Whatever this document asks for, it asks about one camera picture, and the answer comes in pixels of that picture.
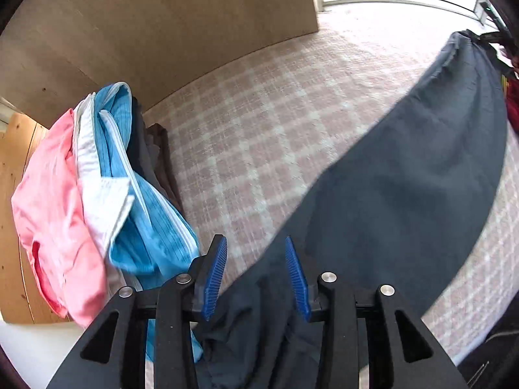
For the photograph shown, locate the dark grey trousers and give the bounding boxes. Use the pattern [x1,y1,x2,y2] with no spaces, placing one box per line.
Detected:
[194,31,507,388]

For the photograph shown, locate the dark brown folded clothes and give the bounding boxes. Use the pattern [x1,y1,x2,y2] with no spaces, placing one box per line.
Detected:
[127,97,185,216]

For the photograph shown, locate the black garment with yellow stripes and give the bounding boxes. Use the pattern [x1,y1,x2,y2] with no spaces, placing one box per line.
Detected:
[498,56,518,96]

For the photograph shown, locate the dark red garment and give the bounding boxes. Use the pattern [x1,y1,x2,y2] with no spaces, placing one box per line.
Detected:
[506,85,519,134]

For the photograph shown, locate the light blue garment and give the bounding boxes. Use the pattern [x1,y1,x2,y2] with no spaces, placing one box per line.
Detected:
[93,81,204,364]

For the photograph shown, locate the white shirt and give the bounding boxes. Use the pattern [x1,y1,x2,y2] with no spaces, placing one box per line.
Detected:
[72,93,135,296]

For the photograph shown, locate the pink shirt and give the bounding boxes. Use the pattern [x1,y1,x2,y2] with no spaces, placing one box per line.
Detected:
[11,110,107,327]

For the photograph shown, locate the pink plaid table cloth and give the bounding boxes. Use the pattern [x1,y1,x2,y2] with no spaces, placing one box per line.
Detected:
[145,4,518,363]

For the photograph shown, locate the black jacket with zippers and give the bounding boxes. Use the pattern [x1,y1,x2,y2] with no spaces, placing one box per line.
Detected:
[455,323,519,389]

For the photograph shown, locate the large brown wooden board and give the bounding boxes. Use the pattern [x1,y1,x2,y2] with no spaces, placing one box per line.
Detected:
[1,0,319,126]

